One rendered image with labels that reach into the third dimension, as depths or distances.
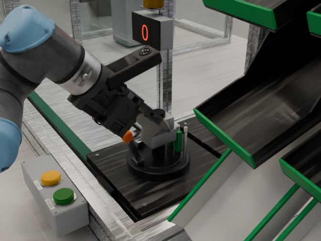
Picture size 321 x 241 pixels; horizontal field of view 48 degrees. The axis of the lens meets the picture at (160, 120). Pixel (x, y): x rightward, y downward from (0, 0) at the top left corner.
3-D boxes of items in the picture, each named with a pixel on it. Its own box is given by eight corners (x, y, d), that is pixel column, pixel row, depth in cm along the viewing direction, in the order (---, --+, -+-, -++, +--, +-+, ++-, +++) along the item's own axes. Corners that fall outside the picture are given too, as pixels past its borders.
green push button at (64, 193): (58, 211, 70) (57, 203, 69) (51, 200, 73) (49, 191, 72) (78, 203, 72) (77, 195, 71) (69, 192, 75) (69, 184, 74)
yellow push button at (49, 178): (46, 191, 75) (44, 183, 74) (39, 181, 78) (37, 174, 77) (64, 184, 77) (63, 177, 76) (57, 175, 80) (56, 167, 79)
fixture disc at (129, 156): (149, 190, 72) (148, 182, 71) (115, 157, 82) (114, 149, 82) (202, 166, 79) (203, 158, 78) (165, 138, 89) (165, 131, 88)
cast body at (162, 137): (152, 149, 75) (151, 120, 72) (140, 140, 78) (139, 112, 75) (184, 137, 79) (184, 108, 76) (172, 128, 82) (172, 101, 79)
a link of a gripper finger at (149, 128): (155, 149, 75) (123, 126, 70) (172, 126, 75) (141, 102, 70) (162, 155, 73) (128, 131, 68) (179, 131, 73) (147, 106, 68)
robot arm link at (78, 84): (72, 40, 62) (93, 53, 56) (91, 55, 65) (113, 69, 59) (46, 75, 62) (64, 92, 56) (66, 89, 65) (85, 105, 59)
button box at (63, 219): (57, 239, 70) (52, 215, 67) (24, 182, 86) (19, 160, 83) (90, 224, 74) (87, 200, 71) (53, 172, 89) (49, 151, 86)
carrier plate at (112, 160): (141, 223, 67) (141, 214, 66) (86, 161, 85) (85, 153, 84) (234, 177, 79) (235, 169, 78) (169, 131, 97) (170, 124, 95)
